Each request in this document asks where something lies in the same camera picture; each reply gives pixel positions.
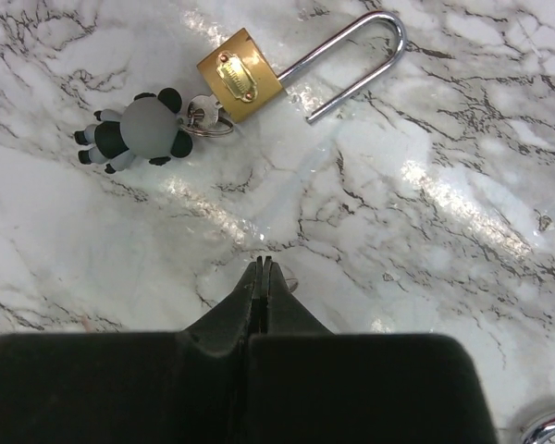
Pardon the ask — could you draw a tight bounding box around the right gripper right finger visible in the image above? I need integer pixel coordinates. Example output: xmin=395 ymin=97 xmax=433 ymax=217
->
xmin=243 ymin=257 xmax=496 ymax=443

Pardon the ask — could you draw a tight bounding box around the small brass padlock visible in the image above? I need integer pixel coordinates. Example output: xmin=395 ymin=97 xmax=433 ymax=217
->
xmin=197 ymin=11 xmax=408 ymax=124

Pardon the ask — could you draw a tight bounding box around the small loose key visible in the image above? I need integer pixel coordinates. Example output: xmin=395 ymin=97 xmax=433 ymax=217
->
xmin=284 ymin=274 xmax=299 ymax=293

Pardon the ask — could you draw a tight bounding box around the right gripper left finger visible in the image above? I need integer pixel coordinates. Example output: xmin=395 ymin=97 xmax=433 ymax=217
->
xmin=0 ymin=261 xmax=263 ymax=443

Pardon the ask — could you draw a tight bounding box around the astronaut keychain with keys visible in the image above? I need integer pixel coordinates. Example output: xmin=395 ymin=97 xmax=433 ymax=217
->
xmin=74 ymin=88 xmax=234 ymax=174

